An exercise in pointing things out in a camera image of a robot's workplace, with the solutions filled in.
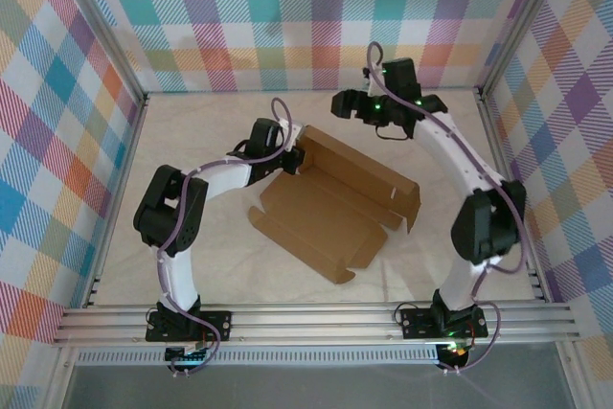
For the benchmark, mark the brown cardboard box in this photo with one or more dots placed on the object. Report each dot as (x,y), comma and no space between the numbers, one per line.
(316,227)

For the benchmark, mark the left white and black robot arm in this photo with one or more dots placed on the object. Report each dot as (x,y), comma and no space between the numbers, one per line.
(184,279)

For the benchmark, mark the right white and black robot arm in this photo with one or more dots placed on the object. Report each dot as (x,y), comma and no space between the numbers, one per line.
(460,160)

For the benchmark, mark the green-lit circuit board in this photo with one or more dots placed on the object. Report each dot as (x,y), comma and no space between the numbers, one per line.
(187,356)

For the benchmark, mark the circuit board with orange part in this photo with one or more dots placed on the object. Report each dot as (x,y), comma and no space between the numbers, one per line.
(457,354)

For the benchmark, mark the aluminium side rail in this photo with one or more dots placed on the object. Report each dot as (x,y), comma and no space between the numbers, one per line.
(495,141)
(132,141)

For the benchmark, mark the aluminium corner post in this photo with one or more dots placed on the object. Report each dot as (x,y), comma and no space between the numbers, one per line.
(522,21)
(107,30)

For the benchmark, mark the long aluminium mounting rail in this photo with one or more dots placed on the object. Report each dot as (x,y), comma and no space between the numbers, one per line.
(311,323)

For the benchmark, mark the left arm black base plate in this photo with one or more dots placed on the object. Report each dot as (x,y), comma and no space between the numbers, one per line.
(218,325)

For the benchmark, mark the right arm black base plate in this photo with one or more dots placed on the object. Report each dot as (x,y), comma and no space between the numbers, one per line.
(416,323)

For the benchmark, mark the aluminium frame leg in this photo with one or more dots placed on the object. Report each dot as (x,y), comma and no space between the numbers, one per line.
(57,380)
(572,380)

